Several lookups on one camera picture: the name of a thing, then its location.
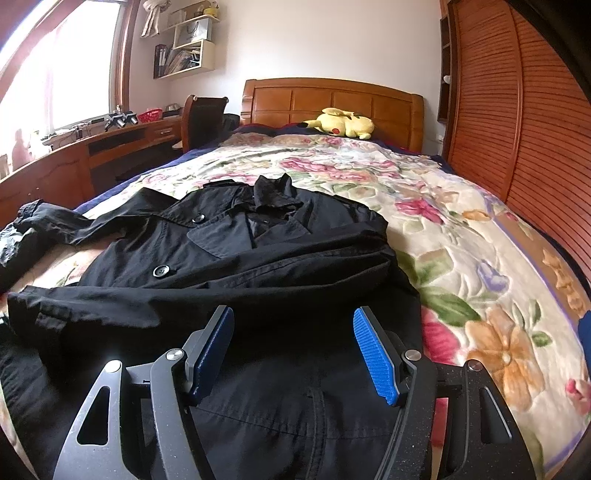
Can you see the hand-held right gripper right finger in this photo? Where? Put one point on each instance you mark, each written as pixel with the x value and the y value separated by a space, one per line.
pixel 375 355

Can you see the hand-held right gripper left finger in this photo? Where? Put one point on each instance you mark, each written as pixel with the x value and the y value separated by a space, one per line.
pixel 216 347

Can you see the black coat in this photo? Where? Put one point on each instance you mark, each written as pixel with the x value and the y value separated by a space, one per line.
pixel 258 277

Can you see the floral blanket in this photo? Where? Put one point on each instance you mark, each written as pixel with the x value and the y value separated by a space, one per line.
pixel 461 258

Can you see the blue pillow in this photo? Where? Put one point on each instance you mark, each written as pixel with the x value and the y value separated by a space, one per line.
pixel 584 334

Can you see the shiny black jacket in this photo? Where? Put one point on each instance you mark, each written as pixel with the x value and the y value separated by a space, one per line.
pixel 11 249

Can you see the wooden chair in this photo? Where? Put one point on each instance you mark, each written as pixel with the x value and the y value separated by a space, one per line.
pixel 203 120

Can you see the yellow plush toy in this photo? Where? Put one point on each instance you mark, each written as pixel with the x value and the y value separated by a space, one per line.
pixel 337 122

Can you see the red basket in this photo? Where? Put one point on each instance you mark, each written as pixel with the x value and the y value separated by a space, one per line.
pixel 150 116

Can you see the wooden desk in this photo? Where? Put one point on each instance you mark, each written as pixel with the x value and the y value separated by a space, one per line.
pixel 46 175

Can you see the black device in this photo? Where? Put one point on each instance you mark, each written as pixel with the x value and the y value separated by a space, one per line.
pixel 120 119

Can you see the wooden bed headboard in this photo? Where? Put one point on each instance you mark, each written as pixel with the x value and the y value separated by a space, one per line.
pixel 314 101

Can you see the wooden louvered wardrobe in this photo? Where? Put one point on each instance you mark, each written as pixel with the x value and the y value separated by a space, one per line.
pixel 508 115

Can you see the pink bottle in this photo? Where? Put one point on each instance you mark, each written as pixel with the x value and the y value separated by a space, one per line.
pixel 19 150

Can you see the row of books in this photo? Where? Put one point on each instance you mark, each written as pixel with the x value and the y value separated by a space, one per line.
pixel 173 60

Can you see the window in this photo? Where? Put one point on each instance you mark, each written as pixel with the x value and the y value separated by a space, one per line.
pixel 69 69

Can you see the white paper bag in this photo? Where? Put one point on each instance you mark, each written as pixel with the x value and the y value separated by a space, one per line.
pixel 196 31

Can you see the hanging white cloth toy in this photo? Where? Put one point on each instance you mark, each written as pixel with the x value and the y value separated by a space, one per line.
pixel 154 18

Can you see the white wall shelf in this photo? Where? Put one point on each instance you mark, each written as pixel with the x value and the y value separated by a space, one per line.
pixel 207 55

